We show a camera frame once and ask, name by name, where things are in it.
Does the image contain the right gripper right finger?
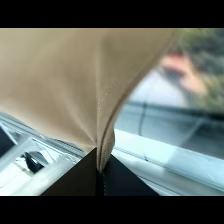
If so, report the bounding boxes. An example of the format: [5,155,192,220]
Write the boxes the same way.
[100,153,160,197]

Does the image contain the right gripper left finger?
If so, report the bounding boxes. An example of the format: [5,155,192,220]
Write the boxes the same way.
[41,147,102,197]

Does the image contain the brown shirt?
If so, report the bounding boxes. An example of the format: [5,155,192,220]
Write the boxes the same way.
[0,28,180,174]

